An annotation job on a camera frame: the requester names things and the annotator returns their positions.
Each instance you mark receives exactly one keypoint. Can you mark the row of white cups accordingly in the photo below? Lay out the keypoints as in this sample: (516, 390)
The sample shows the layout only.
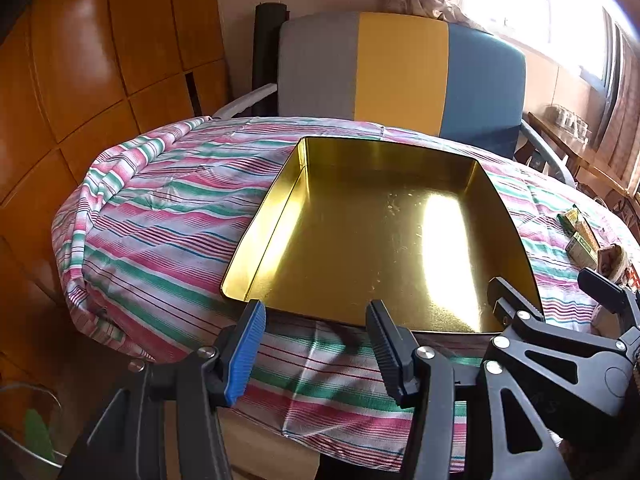
(570, 124)

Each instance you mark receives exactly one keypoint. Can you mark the gold tin box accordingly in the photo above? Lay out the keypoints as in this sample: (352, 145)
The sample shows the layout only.
(380, 240)

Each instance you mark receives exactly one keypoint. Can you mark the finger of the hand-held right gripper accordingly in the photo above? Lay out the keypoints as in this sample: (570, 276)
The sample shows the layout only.
(515, 300)
(607, 287)

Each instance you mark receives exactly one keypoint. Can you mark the brown snack packet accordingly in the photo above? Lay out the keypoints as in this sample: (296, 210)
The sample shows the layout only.
(612, 261)

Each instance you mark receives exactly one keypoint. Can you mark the window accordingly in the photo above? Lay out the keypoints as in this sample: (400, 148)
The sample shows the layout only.
(530, 10)

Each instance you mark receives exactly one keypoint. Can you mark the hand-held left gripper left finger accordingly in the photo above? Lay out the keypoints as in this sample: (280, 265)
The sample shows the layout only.
(245, 355)

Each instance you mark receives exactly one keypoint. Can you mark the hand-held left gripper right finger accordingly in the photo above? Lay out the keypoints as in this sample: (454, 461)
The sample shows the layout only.
(395, 360)

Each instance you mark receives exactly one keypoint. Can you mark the striped tablecloth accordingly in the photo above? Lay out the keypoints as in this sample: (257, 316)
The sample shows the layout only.
(165, 220)

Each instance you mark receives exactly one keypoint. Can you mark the grey yellow blue chair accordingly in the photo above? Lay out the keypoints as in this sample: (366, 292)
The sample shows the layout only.
(400, 70)

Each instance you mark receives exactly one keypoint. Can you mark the wooden side table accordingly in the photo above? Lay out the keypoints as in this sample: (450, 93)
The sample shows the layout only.
(597, 166)

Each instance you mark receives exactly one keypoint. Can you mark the pale green box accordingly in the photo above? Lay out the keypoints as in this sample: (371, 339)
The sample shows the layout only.
(582, 251)

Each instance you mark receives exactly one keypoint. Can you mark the green yellow packet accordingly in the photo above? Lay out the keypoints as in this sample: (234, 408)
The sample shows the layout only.
(570, 220)

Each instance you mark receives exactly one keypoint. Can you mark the glass bowl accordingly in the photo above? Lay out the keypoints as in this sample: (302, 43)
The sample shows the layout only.
(37, 430)

